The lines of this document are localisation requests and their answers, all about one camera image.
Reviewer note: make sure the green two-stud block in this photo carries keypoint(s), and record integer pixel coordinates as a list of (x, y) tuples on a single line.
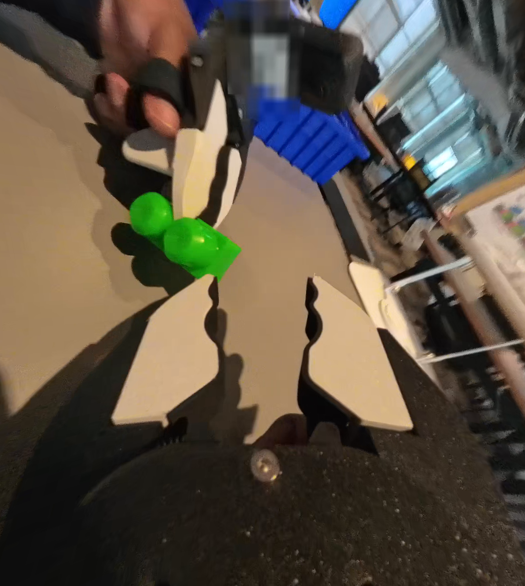
[(193, 247)]

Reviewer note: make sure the person's left hand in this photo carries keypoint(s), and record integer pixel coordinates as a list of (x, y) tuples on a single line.
[(143, 27)]

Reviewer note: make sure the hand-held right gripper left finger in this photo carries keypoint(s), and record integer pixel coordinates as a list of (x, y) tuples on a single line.
[(170, 366)]

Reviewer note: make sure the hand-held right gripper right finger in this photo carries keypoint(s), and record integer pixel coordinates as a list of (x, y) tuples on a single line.
[(354, 371)]

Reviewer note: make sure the person's left forearm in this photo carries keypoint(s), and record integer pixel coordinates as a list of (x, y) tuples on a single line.
[(38, 41)]

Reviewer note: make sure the blue ribbed plastic bin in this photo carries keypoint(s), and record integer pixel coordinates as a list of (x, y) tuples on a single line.
[(308, 137)]

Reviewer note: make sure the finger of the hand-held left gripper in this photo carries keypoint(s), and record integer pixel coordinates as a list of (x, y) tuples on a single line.
[(189, 155), (232, 174)]

